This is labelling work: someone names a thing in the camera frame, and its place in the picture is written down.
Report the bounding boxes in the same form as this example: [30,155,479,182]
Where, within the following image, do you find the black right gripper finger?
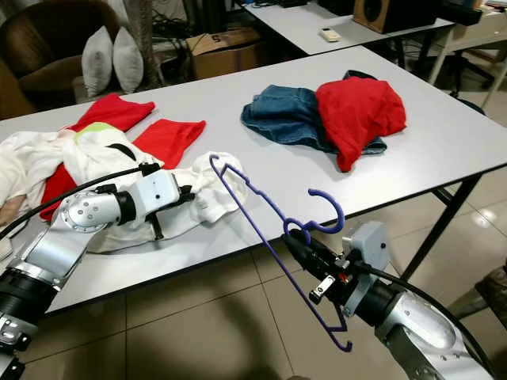
[283,225,336,267]
[288,237,327,277]

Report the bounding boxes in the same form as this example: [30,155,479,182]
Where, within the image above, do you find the purple clothes hanger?
[208,153,353,353]

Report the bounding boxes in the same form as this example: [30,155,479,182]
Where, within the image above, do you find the white green shirt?
[8,123,250,254]

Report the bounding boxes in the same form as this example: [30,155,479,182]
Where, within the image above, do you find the red trousers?
[40,93,207,222]

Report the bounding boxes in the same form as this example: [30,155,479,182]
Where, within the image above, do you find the blue denim garment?
[240,85,387,155]

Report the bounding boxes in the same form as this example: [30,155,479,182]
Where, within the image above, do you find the red shirt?
[315,77,407,173]

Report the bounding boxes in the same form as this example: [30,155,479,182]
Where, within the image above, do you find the large white table black legs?
[0,45,507,317]

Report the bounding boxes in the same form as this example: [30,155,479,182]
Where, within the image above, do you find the cream cloth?
[0,131,48,230]

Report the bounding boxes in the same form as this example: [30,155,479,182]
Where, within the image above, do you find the grey cushion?
[112,26,145,92]
[82,26,114,97]

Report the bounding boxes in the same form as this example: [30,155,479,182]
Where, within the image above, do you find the black cloth piece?
[342,70,379,82]

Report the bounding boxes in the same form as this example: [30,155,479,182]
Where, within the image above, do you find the open cardboard box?
[186,28,262,80]

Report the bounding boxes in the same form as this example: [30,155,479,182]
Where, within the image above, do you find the brown armchair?
[0,0,120,120]

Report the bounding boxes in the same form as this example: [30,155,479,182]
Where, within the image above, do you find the narrow white table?
[242,0,476,80]

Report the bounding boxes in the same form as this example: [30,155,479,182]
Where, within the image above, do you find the wooden black speaker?
[353,0,440,34]

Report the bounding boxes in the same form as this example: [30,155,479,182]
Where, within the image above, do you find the beige desk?
[428,8,507,88]

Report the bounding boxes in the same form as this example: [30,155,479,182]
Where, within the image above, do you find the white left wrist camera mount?
[131,169,181,226]

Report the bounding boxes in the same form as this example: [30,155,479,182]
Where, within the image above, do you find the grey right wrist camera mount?
[341,222,393,317]

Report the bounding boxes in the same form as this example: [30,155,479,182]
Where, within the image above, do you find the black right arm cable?
[356,265,496,373]

